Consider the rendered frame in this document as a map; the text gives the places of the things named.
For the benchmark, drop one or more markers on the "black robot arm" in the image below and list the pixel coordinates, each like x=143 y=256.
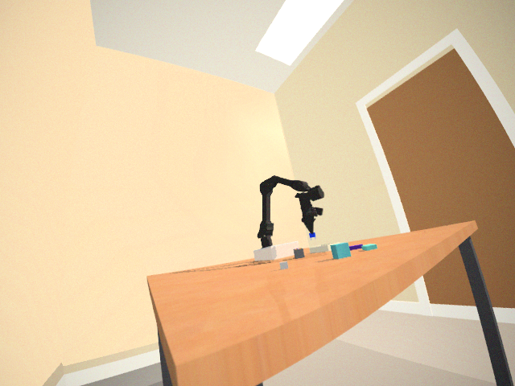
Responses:
x=266 y=188

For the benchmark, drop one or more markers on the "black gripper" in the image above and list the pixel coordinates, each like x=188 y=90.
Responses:
x=308 y=216

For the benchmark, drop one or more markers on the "teal cube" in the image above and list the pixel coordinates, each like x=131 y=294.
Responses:
x=340 y=250

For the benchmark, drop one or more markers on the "small teal flat block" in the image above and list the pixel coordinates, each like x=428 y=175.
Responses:
x=369 y=247

